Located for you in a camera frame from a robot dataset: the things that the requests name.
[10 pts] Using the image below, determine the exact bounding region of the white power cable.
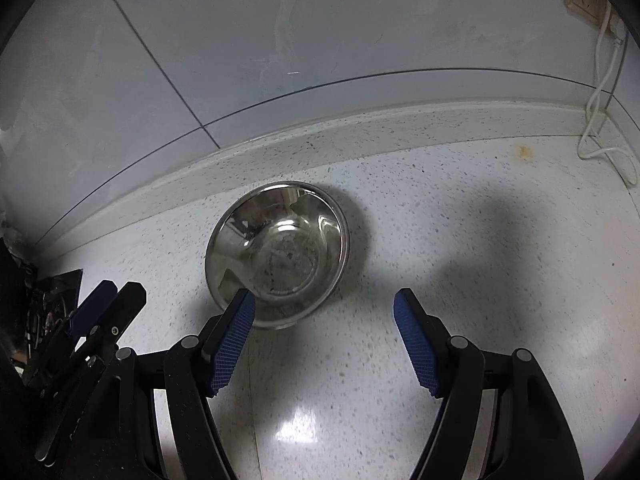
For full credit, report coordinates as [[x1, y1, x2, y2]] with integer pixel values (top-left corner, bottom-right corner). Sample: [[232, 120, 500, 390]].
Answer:
[[577, 2, 640, 188]]

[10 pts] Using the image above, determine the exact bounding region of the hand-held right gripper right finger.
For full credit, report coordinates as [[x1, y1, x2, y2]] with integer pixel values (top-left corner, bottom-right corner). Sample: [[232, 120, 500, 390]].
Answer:
[[393, 287, 586, 480]]

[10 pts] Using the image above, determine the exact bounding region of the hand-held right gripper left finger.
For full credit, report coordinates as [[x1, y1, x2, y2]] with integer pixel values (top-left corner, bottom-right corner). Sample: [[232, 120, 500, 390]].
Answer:
[[65, 288, 257, 480]]

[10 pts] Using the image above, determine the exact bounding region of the medium steel bowl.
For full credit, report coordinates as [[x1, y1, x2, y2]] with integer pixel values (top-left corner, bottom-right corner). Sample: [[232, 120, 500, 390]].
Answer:
[[205, 181, 348, 331]]

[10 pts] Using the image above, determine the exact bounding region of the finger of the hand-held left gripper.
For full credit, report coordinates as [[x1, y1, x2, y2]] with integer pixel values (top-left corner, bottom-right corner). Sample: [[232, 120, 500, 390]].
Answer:
[[22, 280, 118, 391], [35, 281, 147, 463]]

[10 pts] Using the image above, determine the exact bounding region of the black gas stove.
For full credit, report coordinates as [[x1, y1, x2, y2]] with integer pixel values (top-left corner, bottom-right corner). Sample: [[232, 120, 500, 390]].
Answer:
[[22, 269, 83, 361]]

